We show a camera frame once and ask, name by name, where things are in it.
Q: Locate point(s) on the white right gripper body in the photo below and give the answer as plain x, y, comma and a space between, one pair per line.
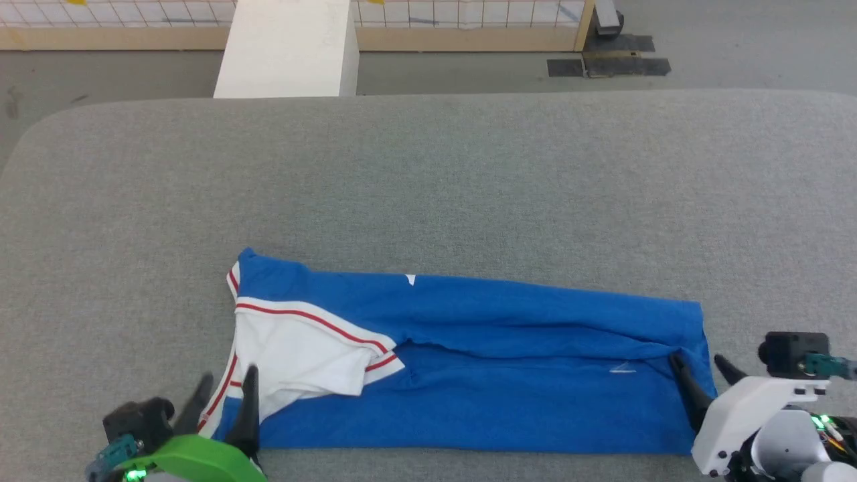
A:
743, 415

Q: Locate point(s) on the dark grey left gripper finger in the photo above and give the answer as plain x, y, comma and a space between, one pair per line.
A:
246, 408
197, 402

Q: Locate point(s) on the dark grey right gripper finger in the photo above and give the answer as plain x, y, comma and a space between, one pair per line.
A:
689, 391
730, 369

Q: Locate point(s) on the green band left gripper body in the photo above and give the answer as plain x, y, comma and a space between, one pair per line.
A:
194, 458

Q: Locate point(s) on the blue white red-striped garment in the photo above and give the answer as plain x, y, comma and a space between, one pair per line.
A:
482, 395

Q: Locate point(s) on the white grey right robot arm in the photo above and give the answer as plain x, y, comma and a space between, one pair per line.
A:
790, 448

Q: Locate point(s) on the long black floor tape patch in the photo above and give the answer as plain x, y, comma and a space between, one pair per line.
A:
609, 67

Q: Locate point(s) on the short black floor tape patch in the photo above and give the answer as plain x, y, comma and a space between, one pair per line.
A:
619, 43

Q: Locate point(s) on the white rectangular block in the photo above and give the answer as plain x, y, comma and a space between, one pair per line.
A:
288, 47

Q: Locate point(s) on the grey metal stand foot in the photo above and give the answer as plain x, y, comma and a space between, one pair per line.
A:
607, 17

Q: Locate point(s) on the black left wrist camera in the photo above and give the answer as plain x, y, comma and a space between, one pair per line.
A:
137, 422

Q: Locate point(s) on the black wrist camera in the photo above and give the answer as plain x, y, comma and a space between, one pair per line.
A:
137, 422
793, 355

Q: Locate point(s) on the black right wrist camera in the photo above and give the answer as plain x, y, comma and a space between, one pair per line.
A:
793, 355

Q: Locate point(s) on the wooden backdrop frame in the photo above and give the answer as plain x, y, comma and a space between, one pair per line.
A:
120, 39

